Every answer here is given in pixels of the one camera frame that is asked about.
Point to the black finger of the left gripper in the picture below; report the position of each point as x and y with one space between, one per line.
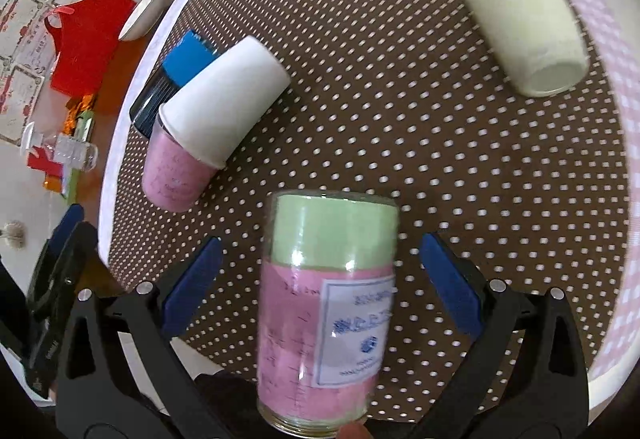
52 294

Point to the white paper cup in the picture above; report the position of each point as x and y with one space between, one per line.
211 115

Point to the brown wooden side table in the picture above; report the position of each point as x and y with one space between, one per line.
106 110

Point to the red paper bag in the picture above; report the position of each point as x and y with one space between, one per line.
85 37

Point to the cream fuzzy cup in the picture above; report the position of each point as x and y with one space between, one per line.
538 43

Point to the pink checkered tablecloth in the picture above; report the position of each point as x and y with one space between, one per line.
591 243

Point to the white ceramic bowl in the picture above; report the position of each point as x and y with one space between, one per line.
141 20

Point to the pink plastic cup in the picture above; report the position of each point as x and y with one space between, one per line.
172 179

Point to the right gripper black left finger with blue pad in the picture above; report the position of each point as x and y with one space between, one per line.
119 377

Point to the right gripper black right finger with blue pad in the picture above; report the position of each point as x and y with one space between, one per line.
480 356

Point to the pink green glass jar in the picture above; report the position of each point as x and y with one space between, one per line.
326 293

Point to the clear plastic bottle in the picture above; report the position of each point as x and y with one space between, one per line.
59 148

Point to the brown polka dot tablecloth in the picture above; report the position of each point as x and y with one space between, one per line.
400 98

